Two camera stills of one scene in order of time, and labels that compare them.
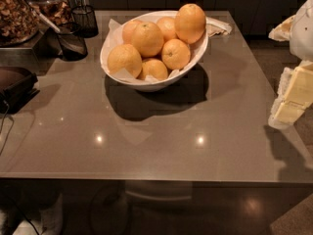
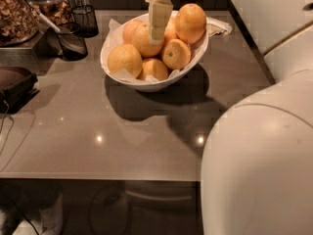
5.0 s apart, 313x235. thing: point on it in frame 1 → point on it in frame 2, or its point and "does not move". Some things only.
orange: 125,56 does not move
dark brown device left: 17,87 does not move
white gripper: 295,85 → 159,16
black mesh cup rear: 85,18 does not move
